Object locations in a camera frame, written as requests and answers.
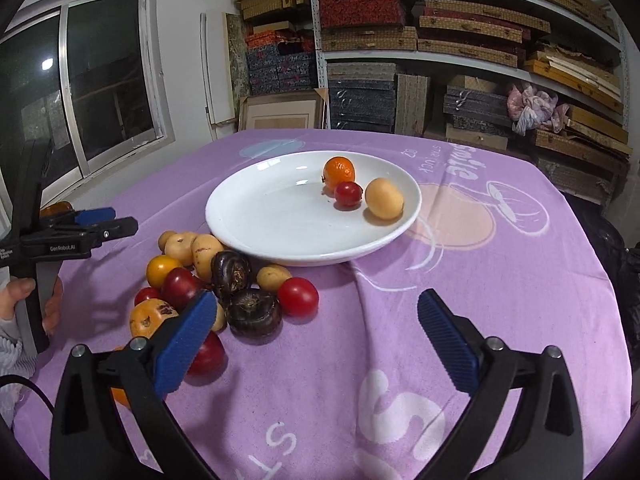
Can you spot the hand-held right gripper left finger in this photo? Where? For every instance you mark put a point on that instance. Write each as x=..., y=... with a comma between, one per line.
x=185, y=345

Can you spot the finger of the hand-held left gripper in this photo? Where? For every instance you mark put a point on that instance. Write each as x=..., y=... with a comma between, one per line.
x=117, y=227
x=95, y=216

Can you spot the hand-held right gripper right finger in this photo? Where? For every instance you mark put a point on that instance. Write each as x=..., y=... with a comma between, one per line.
x=447, y=340

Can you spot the large orange mandarin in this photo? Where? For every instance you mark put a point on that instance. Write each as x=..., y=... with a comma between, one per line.
x=55, y=208

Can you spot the large orange pepino melon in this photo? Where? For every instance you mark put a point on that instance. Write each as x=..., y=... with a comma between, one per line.
x=149, y=319

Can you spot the small tan longan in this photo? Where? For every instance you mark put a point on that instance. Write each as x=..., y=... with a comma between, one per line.
x=220, y=317
x=166, y=241
x=272, y=276

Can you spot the dark red plum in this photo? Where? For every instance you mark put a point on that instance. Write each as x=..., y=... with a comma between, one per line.
x=209, y=356
x=181, y=287

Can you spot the yellow orange tomato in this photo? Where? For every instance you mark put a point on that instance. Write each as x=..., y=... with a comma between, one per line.
x=162, y=270

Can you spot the dark purple water chestnut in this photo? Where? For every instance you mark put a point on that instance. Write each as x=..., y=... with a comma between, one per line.
x=252, y=312
x=230, y=272

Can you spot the white plate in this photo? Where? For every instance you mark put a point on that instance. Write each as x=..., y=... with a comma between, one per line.
x=280, y=220

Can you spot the person's left forearm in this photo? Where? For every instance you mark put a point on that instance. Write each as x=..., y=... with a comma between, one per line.
x=10, y=352

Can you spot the person's left hand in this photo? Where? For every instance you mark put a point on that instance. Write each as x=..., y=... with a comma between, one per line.
x=17, y=294

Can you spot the tan round fruit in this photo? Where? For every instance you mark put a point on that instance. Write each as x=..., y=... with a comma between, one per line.
x=181, y=248

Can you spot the tan speckled pepino melon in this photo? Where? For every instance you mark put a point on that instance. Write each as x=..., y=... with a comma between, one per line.
x=206, y=255

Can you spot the purple printed tablecloth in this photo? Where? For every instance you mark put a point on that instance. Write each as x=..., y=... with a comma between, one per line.
x=325, y=360

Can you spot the sliding glass window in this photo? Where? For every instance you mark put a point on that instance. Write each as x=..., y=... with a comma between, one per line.
x=110, y=70

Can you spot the yellow apricot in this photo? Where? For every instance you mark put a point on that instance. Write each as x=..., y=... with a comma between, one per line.
x=383, y=198

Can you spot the dark red cherry tomato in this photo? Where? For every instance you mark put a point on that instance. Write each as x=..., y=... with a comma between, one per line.
x=348, y=194

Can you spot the white board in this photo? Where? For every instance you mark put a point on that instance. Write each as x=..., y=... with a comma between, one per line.
x=207, y=70

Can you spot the small orange mandarin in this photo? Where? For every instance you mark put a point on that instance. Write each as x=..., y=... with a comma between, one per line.
x=339, y=170

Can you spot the mottled stone slab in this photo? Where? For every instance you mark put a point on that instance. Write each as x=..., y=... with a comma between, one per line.
x=235, y=60

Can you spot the stack of blue patterned boxes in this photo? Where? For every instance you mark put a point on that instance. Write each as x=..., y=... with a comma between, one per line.
x=275, y=67

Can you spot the stack of dark grey boxes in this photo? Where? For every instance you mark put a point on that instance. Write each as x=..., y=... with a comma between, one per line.
x=475, y=105
x=360, y=102

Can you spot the pink cloth bundle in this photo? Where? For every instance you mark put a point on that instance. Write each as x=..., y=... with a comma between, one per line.
x=532, y=105

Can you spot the white metal shelf unit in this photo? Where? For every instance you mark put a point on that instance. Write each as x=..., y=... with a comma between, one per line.
x=380, y=55

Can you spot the stack of red patterned boxes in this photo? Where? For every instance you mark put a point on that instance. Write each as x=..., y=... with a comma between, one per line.
x=360, y=5

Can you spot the metal shelf with boxes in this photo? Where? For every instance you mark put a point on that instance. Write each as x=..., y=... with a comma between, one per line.
x=500, y=15

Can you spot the wooden picture frame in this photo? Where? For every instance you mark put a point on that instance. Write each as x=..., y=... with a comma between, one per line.
x=280, y=112

